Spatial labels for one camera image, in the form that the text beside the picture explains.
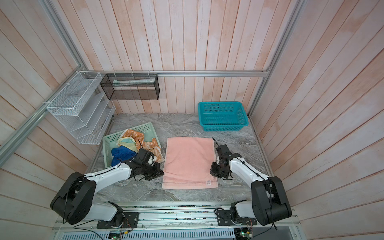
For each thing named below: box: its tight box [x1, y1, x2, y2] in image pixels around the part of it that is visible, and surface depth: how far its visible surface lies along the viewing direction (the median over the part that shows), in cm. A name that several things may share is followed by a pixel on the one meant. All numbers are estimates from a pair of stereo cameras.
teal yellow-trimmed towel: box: [118, 137, 139, 153], surface depth 95 cm
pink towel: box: [162, 137, 218, 190], surface depth 93 cm
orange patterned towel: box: [117, 129, 165, 163], surface depth 101 cm
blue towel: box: [111, 145, 138, 167], surface depth 92 cm
